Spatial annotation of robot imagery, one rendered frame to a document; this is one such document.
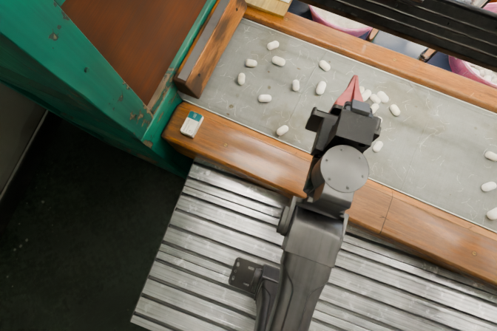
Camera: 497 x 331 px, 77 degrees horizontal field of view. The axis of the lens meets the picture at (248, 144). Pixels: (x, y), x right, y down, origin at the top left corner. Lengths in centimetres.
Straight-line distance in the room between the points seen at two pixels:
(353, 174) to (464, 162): 61
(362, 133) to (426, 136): 55
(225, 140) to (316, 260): 45
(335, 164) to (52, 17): 38
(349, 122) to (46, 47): 38
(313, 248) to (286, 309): 8
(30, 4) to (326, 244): 44
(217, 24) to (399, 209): 63
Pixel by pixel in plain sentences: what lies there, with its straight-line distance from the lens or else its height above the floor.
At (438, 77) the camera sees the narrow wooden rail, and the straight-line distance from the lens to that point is 99.
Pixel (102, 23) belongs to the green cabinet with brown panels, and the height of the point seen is 113.
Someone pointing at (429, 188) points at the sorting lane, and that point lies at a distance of 91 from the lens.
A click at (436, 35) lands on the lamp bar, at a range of 63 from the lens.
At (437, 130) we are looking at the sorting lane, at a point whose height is 74.
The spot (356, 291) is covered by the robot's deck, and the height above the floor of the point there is 67.
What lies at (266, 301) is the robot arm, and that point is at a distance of 67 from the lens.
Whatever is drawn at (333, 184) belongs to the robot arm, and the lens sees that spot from 38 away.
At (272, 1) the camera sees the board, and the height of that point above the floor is 78.
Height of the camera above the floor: 153
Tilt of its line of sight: 75 degrees down
